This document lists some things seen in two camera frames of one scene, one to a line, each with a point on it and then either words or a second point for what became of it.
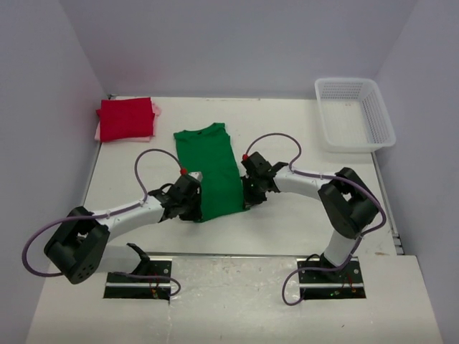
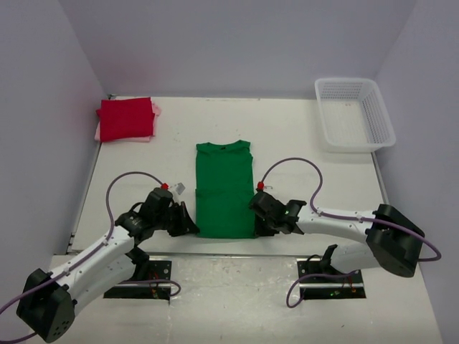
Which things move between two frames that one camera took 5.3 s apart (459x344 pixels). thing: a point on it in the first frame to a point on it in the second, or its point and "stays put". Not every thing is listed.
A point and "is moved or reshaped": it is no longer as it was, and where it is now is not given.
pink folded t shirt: [156, 110] stays put
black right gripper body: [254, 193] to [265, 226]
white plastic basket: [353, 116] stays put
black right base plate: [346, 283] stays put
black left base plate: [130, 287] stays put
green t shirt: [209, 150] is moved or reshaped
